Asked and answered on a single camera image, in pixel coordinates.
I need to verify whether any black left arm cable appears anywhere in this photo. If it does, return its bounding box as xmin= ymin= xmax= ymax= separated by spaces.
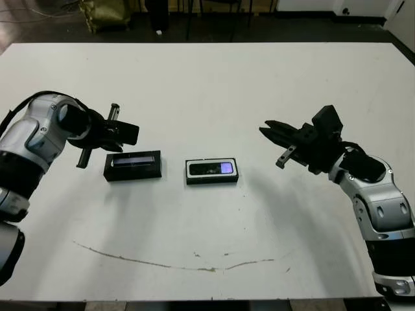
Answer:
xmin=2 ymin=90 xmax=82 ymax=121

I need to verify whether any black box lid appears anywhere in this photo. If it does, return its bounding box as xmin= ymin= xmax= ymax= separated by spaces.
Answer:
xmin=103 ymin=149 xmax=163 ymax=183

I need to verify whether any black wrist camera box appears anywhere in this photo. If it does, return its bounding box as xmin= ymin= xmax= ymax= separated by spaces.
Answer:
xmin=112 ymin=121 xmax=141 ymax=146
xmin=311 ymin=104 xmax=344 ymax=139

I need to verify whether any olive green bag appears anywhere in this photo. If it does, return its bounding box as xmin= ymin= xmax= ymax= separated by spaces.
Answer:
xmin=84 ymin=0 xmax=132 ymax=35

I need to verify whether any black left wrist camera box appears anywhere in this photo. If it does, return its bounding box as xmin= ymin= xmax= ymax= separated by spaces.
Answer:
xmin=112 ymin=121 xmax=141 ymax=146

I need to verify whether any black baseboard ledge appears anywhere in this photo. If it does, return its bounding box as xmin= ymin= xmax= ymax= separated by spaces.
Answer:
xmin=276 ymin=12 xmax=388 ymax=30

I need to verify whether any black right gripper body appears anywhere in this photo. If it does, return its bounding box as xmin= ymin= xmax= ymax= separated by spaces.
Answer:
xmin=274 ymin=122 xmax=344 ymax=176

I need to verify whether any black box with white insert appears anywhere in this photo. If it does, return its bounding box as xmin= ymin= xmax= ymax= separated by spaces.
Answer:
xmin=185 ymin=157 xmax=241 ymax=187

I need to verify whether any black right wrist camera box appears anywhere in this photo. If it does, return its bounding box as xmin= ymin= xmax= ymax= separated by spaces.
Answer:
xmin=311 ymin=104 xmax=344 ymax=139

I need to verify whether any white floor cable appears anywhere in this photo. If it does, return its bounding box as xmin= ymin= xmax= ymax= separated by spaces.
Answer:
xmin=0 ymin=0 xmax=86 ymax=21

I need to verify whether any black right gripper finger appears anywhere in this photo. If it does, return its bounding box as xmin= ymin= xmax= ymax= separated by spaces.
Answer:
xmin=264 ymin=119 xmax=302 ymax=139
xmin=258 ymin=128 xmax=298 ymax=148

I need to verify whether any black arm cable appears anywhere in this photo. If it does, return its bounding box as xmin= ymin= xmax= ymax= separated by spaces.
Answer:
xmin=339 ymin=141 xmax=368 ymax=157
xmin=2 ymin=90 xmax=82 ymax=121

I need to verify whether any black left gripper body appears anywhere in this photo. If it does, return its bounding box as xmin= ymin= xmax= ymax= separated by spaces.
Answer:
xmin=76 ymin=102 xmax=121 ymax=169

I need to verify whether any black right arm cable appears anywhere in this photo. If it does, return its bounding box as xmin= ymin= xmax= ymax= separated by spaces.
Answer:
xmin=339 ymin=141 xmax=368 ymax=157

